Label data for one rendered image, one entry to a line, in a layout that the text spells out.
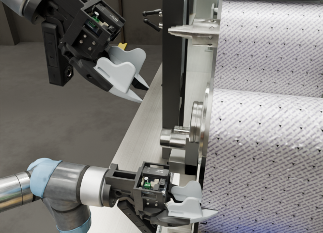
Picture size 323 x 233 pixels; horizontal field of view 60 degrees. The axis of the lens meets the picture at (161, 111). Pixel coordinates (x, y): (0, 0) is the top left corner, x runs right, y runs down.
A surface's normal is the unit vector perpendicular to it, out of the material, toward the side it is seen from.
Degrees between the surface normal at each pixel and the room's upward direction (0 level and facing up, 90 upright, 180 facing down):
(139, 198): 90
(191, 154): 90
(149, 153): 0
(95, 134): 0
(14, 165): 0
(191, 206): 90
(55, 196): 90
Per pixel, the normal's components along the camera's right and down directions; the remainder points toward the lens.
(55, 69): -0.22, 0.59
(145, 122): 0.00, -0.84
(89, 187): -0.14, -0.24
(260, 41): -0.19, 0.37
